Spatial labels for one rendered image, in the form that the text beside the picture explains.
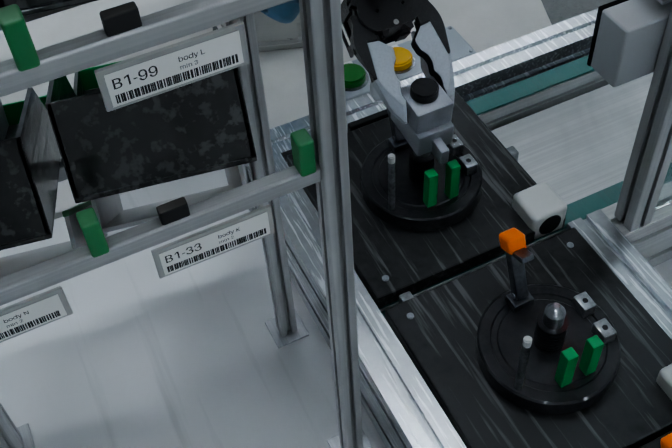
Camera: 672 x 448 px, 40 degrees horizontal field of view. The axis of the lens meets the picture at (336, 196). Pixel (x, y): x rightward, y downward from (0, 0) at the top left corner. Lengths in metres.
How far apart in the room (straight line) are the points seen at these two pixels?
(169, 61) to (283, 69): 0.89
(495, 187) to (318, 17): 0.58
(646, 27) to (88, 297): 0.71
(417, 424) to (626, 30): 0.42
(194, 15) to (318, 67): 0.09
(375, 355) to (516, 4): 0.75
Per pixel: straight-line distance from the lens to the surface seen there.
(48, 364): 1.15
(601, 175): 1.21
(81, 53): 0.52
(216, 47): 0.54
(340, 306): 0.78
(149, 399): 1.09
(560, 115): 1.28
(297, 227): 1.07
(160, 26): 0.53
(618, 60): 0.92
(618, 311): 1.02
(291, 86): 1.39
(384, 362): 0.97
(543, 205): 1.06
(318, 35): 0.57
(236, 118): 0.66
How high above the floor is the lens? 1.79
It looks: 49 degrees down
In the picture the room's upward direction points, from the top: 4 degrees counter-clockwise
